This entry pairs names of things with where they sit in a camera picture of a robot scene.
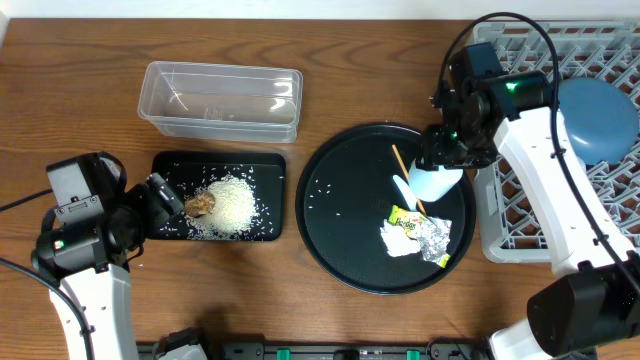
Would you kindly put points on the brown dried food piece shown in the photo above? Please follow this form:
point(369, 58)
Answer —
point(200, 205)

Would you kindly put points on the round black tray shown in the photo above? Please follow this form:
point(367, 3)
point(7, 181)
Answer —
point(345, 194)

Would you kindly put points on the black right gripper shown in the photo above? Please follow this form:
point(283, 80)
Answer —
point(445, 155)

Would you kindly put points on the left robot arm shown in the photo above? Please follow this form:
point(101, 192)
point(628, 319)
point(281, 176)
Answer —
point(86, 243)

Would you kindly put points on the white napkin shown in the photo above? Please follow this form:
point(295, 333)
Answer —
point(397, 242)

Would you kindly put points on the yellow foil snack wrapper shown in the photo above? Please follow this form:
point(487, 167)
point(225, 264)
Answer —
point(431, 233)

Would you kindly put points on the wooden chopstick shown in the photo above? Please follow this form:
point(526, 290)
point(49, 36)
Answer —
point(406, 175)

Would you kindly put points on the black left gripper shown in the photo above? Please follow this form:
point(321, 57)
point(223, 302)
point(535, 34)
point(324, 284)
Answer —
point(163, 195)

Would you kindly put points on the grey dishwasher rack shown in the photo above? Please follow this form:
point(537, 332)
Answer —
point(604, 50)

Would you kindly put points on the light blue cup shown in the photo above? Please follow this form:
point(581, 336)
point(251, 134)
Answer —
point(431, 186)

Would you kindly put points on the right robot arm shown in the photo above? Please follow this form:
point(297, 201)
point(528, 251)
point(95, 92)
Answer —
point(594, 299)

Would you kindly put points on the dark blue plate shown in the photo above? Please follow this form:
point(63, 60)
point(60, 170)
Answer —
point(601, 121)

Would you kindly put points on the black rectangular tray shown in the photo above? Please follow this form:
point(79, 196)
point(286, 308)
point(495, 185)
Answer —
point(270, 200)

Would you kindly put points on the light blue spoon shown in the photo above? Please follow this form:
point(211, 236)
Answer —
point(407, 194)

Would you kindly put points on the pile of white rice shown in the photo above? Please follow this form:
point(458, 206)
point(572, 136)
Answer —
point(232, 207)

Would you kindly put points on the clear plastic container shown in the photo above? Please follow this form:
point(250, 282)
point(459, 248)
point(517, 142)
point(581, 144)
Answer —
point(222, 102)

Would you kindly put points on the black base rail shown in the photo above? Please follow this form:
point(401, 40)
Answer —
point(192, 343)

